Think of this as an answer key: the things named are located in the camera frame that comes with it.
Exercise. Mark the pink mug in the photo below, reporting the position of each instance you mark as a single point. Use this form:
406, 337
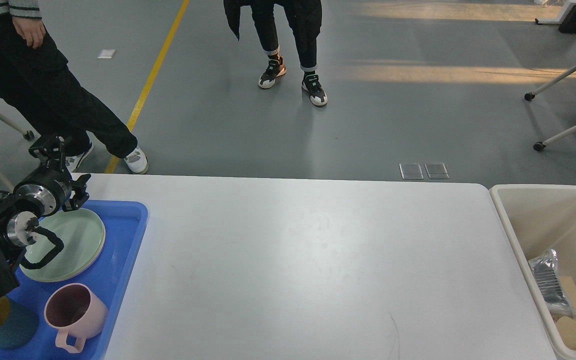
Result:
77, 314

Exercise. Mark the teal yellow cup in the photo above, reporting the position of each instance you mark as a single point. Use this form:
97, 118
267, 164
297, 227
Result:
18, 324

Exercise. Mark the person in grey sweater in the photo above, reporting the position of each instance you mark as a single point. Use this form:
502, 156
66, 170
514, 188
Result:
35, 79

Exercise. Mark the aluminium foil tray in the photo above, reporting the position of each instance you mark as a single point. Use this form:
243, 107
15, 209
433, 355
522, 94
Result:
544, 269

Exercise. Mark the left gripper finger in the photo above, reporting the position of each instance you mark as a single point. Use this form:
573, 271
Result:
51, 151
80, 194

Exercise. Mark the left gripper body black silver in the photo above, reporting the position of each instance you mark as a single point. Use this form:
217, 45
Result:
47, 189

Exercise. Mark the beige plastic bin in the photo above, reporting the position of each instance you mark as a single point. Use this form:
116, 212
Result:
536, 217

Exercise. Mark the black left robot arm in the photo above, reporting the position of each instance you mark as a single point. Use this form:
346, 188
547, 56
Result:
22, 241

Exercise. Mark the clear floor plate left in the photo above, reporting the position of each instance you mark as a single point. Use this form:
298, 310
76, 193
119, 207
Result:
411, 171

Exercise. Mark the blue plastic tray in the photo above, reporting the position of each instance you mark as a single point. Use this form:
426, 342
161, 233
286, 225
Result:
125, 224

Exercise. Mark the clear floor plate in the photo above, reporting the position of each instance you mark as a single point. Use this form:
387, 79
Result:
436, 171
411, 171

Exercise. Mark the clear floor plate right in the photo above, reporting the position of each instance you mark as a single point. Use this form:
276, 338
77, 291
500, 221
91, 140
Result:
436, 171

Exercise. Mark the green plate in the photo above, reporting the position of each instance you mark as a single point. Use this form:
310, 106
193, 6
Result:
83, 233

